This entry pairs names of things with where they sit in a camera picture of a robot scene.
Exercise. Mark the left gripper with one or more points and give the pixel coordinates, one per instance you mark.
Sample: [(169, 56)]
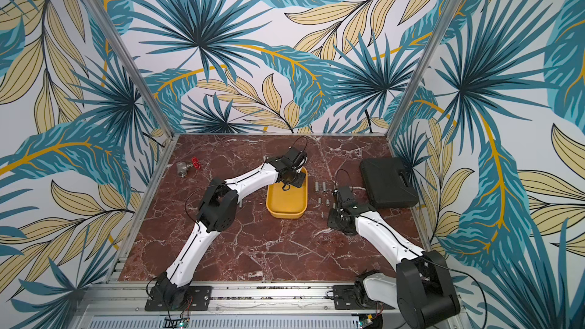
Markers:
[(298, 183)]

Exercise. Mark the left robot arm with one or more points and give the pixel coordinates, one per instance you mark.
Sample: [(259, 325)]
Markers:
[(217, 212)]

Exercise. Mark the yellow plastic storage box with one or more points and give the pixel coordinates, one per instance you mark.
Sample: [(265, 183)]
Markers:
[(288, 202)]

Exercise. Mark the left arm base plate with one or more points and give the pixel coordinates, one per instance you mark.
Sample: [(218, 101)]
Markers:
[(192, 298)]

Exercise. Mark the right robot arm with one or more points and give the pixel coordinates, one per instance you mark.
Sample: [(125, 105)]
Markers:
[(422, 291)]

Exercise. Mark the black plastic tool case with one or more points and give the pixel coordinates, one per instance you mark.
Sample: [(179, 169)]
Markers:
[(386, 184)]

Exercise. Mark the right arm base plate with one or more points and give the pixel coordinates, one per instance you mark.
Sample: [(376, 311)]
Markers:
[(351, 297)]

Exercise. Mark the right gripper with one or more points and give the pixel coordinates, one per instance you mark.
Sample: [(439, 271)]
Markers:
[(343, 196)]

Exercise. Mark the metal valve red handle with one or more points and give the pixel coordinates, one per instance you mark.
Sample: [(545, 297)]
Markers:
[(183, 167)]

